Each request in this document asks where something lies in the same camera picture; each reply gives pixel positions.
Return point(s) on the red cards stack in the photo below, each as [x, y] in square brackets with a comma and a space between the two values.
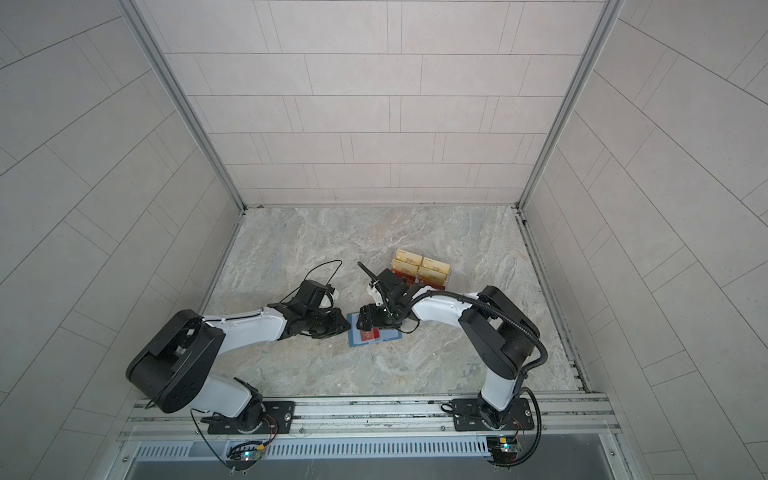
[434, 285]
[410, 280]

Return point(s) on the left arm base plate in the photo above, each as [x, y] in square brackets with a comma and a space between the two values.
[263, 418]

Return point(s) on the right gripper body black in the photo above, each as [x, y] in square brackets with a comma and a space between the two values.
[384, 316]

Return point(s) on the aluminium mounting rail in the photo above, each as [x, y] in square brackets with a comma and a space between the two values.
[384, 416]

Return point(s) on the clear acrylic card stand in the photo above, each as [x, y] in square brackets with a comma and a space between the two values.
[415, 268]

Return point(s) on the gold cards left stack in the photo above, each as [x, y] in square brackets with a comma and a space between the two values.
[406, 262]

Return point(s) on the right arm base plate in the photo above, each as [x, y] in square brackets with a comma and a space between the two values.
[475, 414]

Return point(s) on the gold cards stack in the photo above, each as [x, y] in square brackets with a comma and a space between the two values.
[406, 262]
[434, 271]

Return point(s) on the gold cards right stack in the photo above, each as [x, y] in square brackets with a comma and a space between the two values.
[434, 271]

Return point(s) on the right green circuit board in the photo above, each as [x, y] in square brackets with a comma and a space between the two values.
[503, 450]

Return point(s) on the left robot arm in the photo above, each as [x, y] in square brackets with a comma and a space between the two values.
[174, 369]

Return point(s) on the green circuit board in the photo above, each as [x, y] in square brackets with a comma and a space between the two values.
[503, 450]
[243, 456]

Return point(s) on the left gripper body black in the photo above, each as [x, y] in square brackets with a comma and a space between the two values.
[323, 324]

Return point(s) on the left green circuit board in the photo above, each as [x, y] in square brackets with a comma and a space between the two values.
[243, 456]

